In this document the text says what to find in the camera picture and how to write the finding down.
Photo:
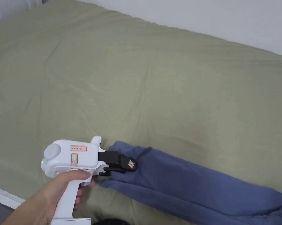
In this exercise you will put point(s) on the dark blue garment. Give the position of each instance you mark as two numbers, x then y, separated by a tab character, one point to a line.
183	182

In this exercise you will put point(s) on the bed with pale green sheet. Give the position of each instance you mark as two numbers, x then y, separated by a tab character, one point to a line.
141	77

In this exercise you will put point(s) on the person's left hand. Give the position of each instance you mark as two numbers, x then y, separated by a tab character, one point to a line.
47	196

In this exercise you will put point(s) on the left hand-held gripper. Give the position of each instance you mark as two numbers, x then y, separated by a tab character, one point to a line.
68	154

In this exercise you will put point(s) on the person's left forearm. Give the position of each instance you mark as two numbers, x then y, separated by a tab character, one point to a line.
15	216

